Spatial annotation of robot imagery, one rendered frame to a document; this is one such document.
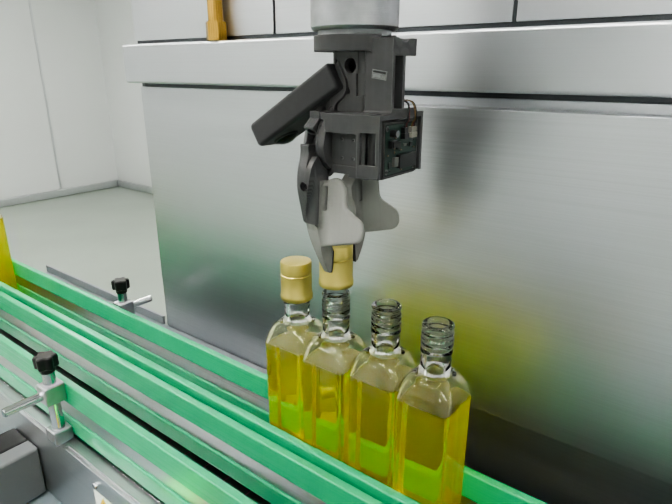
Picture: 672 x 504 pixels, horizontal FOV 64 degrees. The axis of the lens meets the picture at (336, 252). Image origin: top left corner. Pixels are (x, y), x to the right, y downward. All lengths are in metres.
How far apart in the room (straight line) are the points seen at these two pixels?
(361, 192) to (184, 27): 0.47
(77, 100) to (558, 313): 6.46
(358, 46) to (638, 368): 0.39
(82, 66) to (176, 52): 5.98
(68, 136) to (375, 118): 6.39
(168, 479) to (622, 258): 0.53
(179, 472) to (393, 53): 0.47
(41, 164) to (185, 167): 5.74
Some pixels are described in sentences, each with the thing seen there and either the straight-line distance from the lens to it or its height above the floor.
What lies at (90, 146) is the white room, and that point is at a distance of 6.88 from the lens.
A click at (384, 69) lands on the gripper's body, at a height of 1.36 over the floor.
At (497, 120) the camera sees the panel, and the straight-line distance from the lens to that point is 0.56.
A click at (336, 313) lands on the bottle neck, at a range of 0.55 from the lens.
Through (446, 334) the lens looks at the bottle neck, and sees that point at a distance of 0.49.
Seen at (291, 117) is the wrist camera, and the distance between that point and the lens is 0.51.
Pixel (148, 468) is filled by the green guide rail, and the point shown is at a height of 0.92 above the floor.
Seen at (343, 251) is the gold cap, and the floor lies 1.19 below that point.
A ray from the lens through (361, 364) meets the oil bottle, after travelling 0.54.
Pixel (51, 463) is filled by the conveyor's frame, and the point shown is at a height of 0.82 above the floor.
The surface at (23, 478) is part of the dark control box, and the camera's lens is 0.95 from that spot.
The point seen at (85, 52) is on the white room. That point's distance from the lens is 6.88.
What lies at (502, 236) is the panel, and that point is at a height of 1.19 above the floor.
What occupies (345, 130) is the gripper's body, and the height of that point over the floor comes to 1.31.
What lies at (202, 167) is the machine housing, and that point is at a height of 1.21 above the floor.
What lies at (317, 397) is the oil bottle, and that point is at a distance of 0.59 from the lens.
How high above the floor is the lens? 1.36
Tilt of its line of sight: 19 degrees down
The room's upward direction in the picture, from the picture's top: straight up
